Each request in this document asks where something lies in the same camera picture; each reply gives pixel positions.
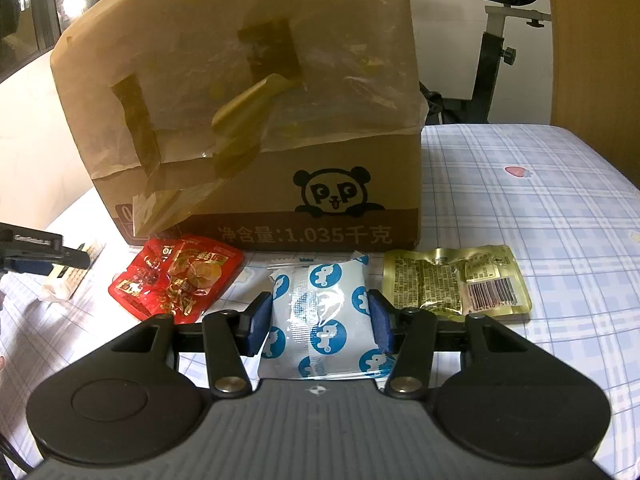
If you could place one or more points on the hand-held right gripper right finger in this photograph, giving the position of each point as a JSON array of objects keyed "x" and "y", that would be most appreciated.
[{"x": 382, "y": 326}]

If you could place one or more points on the white packet with blue circles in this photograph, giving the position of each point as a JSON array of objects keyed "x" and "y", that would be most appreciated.
[{"x": 320, "y": 310}]

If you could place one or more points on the wooden panel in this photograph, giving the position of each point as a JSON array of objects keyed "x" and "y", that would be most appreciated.
[{"x": 590, "y": 60}]

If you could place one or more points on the clear cracker packet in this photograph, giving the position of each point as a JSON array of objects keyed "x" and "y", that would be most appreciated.
[{"x": 70, "y": 286}]

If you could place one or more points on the red snack packet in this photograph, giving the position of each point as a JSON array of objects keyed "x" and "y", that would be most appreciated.
[{"x": 170, "y": 270}]

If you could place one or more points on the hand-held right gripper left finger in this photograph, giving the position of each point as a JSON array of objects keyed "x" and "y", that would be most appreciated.
[{"x": 262, "y": 326}]

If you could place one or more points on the large cardboard box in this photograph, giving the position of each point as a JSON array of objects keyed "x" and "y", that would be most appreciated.
[{"x": 325, "y": 185}]

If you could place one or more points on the gold snack packet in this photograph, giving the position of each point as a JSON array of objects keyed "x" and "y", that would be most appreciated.
[{"x": 430, "y": 275}]

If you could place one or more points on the dark glass door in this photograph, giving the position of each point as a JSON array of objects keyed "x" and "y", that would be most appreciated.
[{"x": 30, "y": 10}]

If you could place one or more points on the black exercise bike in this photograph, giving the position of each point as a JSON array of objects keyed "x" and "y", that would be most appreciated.
[{"x": 485, "y": 70}]

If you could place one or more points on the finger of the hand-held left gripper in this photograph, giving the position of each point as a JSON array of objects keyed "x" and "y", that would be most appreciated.
[
  {"x": 22, "y": 267},
  {"x": 35, "y": 241}
]

